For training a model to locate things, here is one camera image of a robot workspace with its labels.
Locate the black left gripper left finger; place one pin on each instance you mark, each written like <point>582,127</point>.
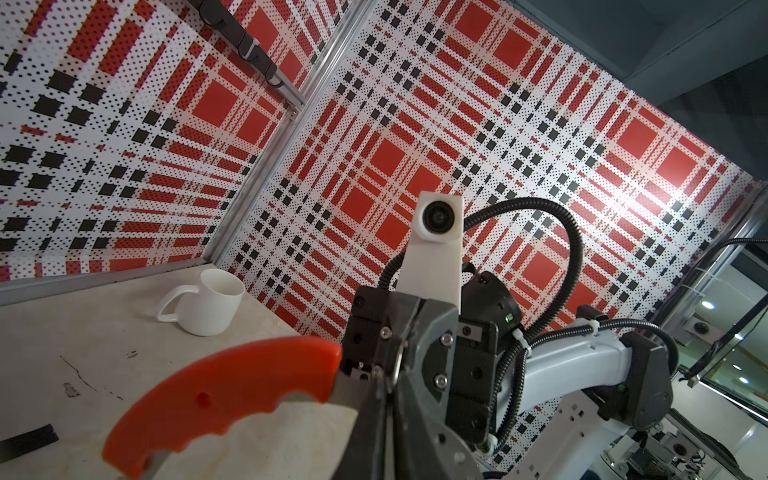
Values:
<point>369,452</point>

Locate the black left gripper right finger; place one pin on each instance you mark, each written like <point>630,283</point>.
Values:
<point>424,448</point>

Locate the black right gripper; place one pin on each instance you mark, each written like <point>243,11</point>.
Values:
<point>462,373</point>

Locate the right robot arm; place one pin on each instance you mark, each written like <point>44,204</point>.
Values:
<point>610,376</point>

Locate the white ceramic mug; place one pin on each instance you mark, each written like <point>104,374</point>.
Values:
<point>205,308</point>

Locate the black wrist watch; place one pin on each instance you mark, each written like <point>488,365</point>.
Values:
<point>22,444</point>

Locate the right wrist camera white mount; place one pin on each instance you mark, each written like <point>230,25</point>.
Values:
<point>432,263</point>

